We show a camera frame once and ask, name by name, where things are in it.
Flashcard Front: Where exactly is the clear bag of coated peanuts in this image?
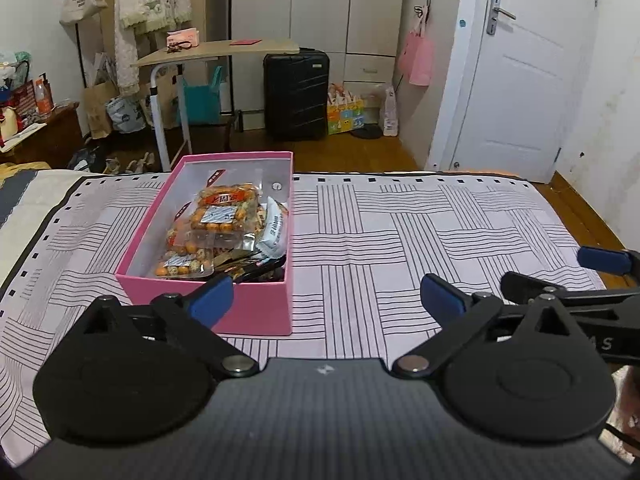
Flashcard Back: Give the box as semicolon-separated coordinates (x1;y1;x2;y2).
150;230;217;281
172;167;266;241

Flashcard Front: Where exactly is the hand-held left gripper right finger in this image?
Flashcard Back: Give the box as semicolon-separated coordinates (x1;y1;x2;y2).
391;273;596;378

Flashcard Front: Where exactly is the colourful gift bag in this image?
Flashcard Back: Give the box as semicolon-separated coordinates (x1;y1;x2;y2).
326;83;368;135

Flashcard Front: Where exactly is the pink cardboard box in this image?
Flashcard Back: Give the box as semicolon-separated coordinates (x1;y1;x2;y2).
115;151;294;337

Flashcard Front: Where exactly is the pile of shoes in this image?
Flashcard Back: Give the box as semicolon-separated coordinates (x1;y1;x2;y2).
70;145;161;176

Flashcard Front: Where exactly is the black suitcase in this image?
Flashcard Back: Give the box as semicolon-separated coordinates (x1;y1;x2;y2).
263;50;331;141

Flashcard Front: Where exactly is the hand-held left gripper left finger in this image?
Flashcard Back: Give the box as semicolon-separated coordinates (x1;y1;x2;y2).
67;275;261;378

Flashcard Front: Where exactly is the white door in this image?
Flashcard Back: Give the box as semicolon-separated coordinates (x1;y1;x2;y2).
452;0;598;183

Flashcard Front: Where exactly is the small white snack packet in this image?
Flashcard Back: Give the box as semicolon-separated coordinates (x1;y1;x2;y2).
255;196;291;261

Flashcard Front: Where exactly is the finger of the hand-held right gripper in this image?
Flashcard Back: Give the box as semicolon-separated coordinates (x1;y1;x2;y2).
577;246;640;277
501;271;640;317

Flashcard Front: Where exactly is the white plastic bag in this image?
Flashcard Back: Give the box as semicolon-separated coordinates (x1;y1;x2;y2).
382;85;401;137

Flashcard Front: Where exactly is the red box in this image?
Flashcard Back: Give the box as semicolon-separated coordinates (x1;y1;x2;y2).
12;82;38;121

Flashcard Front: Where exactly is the pink tissue pack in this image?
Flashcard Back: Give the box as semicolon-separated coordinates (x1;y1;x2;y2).
166;27;201;47

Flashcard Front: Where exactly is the metal door handle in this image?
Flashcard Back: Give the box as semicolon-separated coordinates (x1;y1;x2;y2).
487;0;517;36

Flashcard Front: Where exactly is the orange drink bottle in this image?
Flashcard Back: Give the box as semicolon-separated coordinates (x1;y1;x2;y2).
33;79;54;116

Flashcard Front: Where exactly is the teal shopping bag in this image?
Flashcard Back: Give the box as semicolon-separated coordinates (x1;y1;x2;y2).
181;66;223;125

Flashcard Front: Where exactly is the dark wooden nightstand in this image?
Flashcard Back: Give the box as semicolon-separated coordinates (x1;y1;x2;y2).
0;102;83;168

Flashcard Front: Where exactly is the wooden rolling side table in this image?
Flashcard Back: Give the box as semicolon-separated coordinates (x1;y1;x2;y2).
131;38;301;171

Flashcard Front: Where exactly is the white wardrobe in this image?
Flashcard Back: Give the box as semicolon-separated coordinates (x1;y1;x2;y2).
231;0;407;126

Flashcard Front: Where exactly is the blue basket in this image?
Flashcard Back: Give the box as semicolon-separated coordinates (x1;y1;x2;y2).
0;50;30;106

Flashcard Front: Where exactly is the round blue white bag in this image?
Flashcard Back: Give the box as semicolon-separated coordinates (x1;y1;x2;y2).
105;96;146;134

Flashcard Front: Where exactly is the white gift box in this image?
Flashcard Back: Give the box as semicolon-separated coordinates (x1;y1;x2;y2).
0;107;23;143

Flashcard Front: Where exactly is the white hanging cardigan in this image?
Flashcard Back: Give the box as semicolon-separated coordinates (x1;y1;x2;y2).
114;0;193;96

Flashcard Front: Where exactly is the brown paper bag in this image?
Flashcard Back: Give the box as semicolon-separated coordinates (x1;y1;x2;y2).
82;53;121;140

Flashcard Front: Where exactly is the pink hanging bag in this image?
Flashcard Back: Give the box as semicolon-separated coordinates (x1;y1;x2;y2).
397;7;435;87

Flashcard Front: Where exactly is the person's right forearm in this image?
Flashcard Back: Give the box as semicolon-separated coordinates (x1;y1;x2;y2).
607;365;640;463

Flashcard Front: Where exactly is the black yellow snack packet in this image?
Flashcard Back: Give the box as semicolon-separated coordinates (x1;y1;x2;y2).
220;255;287;284

